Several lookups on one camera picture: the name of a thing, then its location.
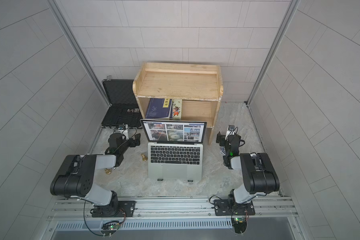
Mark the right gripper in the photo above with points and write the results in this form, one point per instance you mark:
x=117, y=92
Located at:
x=223, y=141

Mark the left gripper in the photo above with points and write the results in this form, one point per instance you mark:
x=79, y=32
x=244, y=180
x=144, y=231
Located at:
x=131, y=141

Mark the silver laptop computer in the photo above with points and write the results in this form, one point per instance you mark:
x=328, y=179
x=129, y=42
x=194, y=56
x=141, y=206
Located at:
x=175, y=149

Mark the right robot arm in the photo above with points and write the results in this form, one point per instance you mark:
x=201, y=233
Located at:
x=258, y=173

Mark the small card box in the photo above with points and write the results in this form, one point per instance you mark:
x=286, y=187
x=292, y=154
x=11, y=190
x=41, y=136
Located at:
x=223, y=151

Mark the open black tool case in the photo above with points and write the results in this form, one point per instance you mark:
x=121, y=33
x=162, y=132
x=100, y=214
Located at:
x=124, y=109

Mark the blue book with yellow label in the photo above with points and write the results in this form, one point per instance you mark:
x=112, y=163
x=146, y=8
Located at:
x=159, y=109

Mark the illustrated book with warrior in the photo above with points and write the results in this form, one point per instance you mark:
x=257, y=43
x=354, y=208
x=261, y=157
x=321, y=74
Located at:
x=176, y=109

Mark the wooden two-tier shelf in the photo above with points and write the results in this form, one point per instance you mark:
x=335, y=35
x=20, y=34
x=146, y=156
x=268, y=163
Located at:
x=200, y=87

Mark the right controller circuit board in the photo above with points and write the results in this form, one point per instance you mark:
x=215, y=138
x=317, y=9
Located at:
x=239, y=225

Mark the controller circuit board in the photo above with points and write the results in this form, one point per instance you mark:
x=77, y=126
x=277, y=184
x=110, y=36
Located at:
x=239, y=225
x=110, y=228

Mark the left controller circuit board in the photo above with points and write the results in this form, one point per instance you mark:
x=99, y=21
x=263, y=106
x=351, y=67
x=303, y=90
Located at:
x=110, y=228

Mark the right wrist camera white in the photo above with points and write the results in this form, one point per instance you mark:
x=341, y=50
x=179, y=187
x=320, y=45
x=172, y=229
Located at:
x=230, y=131

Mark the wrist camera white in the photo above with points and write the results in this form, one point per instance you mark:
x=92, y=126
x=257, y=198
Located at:
x=230, y=131
x=124, y=130

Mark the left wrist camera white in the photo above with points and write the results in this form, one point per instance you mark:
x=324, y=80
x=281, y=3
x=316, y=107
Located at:
x=124, y=130

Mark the aluminium mounting rail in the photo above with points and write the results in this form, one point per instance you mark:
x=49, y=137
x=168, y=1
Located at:
x=147, y=208

